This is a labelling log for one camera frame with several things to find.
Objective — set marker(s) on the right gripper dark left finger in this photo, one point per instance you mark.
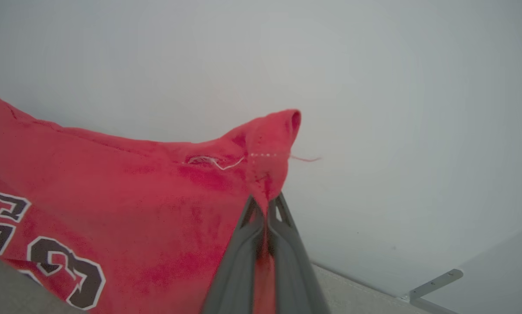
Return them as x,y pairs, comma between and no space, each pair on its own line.
237,270

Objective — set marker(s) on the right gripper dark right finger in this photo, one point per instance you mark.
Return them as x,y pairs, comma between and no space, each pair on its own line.
293,270

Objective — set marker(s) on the red jersey garment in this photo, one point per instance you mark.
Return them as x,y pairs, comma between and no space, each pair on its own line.
134,196

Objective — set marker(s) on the grey metal pole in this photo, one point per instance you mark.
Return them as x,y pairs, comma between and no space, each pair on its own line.
431,306

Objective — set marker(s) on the silver metal wall bracket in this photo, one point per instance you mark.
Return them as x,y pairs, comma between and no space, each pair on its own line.
437,282

